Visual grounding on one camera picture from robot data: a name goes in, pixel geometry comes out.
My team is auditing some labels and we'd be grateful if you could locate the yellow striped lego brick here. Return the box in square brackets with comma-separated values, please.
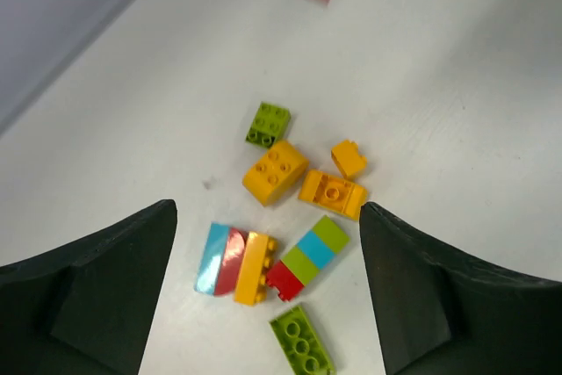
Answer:
[299, 169, 368, 221]

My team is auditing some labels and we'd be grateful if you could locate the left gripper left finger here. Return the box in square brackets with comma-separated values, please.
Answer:
[1, 199, 177, 374]

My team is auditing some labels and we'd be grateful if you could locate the blue red yellow lego stack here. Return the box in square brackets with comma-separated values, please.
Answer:
[194, 222, 277, 306]

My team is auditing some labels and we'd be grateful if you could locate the red green blue lego stack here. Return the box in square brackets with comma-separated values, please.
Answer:
[266, 215, 349, 302]

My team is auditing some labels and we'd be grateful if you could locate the small green lego brick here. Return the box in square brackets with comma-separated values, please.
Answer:
[246, 102, 291, 148]

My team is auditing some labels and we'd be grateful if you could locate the lime green long lego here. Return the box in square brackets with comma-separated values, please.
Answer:
[270, 305, 336, 375]

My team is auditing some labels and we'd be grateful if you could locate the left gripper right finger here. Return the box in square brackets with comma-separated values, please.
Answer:
[359, 202, 561, 374]

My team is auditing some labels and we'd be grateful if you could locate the small yellow lego brick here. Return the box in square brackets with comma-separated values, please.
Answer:
[331, 140, 367, 180]

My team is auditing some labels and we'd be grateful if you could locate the large yellow lego brick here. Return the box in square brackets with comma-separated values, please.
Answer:
[242, 140, 309, 206]

